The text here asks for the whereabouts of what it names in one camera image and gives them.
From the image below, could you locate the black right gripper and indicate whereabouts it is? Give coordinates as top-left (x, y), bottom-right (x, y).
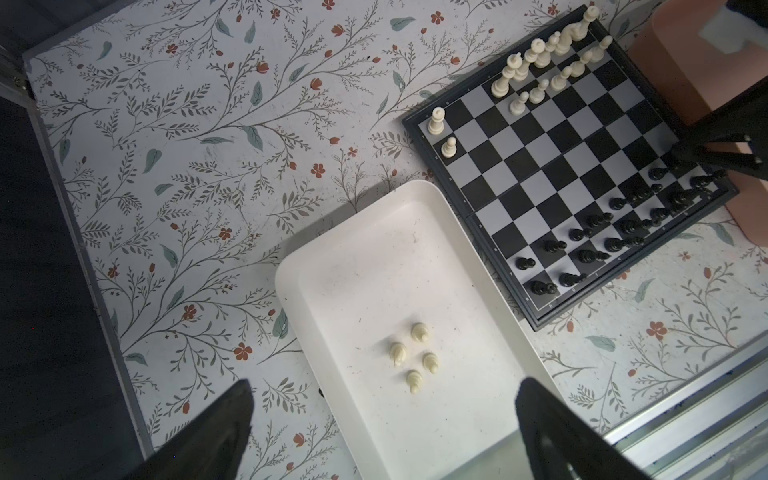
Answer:
top-left (671, 77), bottom-right (767, 180)

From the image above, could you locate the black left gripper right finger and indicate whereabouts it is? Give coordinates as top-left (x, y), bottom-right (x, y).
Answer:
top-left (515, 377), bottom-right (648, 479)

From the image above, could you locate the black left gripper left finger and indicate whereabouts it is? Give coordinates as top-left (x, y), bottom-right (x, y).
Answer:
top-left (127, 379), bottom-right (254, 479)

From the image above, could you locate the black chess pawn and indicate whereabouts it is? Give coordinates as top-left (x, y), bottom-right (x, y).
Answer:
top-left (648, 167), bottom-right (669, 181)

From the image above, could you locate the white chess piece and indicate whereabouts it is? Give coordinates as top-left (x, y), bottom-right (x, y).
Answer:
top-left (406, 370), bottom-right (423, 394)
top-left (389, 342), bottom-right (408, 366)
top-left (411, 322), bottom-right (430, 343)
top-left (422, 352), bottom-right (440, 374)

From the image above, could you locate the black white chess board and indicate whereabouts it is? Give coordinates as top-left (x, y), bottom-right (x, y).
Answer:
top-left (403, 22), bottom-right (737, 329)

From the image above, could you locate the white pawn on board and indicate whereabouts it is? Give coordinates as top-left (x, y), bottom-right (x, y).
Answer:
top-left (441, 136), bottom-right (457, 159)

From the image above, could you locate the white rook on board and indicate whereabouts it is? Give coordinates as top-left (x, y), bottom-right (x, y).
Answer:
top-left (427, 107), bottom-right (445, 136)

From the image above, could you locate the pink plastic tray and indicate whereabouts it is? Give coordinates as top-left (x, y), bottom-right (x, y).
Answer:
top-left (629, 1), bottom-right (767, 247)

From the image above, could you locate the white plastic tray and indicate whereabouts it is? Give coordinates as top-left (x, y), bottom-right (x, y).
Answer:
top-left (275, 180), bottom-right (552, 479)

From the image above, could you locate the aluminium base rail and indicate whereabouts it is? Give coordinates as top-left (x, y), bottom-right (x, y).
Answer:
top-left (604, 333), bottom-right (767, 479)

